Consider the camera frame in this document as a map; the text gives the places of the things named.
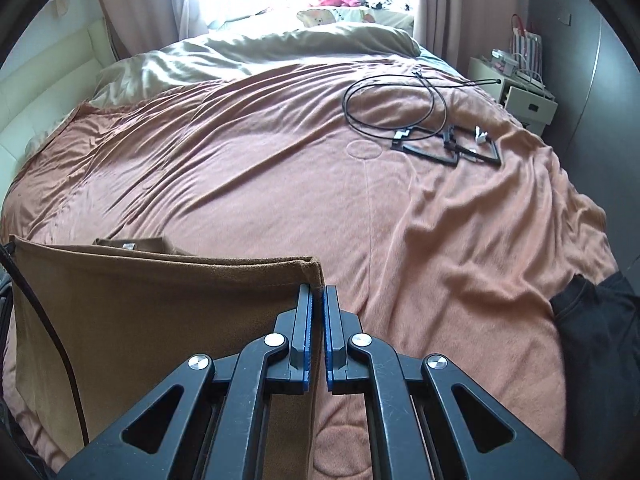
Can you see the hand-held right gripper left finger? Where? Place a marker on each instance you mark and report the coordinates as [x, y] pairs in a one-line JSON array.
[[300, 320]]

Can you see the brown printed T-shirt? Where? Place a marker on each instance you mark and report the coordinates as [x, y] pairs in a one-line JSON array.
[[150, 310]]

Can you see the black garment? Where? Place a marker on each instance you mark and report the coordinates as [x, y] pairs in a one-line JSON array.
[[600, 335]]

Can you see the white padded headboard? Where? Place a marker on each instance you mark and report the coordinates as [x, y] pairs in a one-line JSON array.
[[40, 85]]

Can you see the striped gift bag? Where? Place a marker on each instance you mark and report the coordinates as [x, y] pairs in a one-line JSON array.
[[527, 50]]

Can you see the white wall switch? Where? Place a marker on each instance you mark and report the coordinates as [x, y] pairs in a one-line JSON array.
[[565, 17]]

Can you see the cream wall hanging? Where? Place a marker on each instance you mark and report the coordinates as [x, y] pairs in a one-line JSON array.
[[61, 5]]

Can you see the pink-brown blanket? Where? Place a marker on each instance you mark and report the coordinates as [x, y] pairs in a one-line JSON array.
[[250, 160]]

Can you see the plush toys on windowsill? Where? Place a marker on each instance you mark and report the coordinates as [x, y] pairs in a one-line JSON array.
[[350, 17]]

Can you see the small clear container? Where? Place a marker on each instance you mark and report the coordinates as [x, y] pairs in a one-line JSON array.
[[504, 60]]

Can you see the cream nightstand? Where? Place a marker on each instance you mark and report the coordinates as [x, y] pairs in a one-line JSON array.
[[525, 105]]

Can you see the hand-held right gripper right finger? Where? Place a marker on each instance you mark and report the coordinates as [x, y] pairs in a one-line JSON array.
[[334, 325]]

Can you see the beige duvet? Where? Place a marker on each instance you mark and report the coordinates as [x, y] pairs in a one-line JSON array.
[[250, 50]]

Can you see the pink curtain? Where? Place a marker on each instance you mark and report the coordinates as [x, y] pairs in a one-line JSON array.
[[135, 5], [450, 0]]

